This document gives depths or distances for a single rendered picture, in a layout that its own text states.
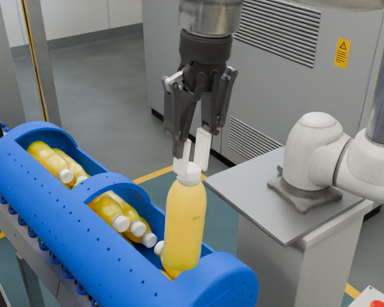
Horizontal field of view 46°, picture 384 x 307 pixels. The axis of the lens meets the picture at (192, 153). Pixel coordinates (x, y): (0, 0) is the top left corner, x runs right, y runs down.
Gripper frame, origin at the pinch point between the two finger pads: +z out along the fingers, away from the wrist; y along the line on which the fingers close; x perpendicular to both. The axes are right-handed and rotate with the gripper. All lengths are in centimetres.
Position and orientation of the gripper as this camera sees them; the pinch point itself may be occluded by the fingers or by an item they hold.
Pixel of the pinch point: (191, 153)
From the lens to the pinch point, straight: 73.7
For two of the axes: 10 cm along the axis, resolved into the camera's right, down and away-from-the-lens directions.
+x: 6.3, 4.4, -6.4
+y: -7.7, 2.4, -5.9
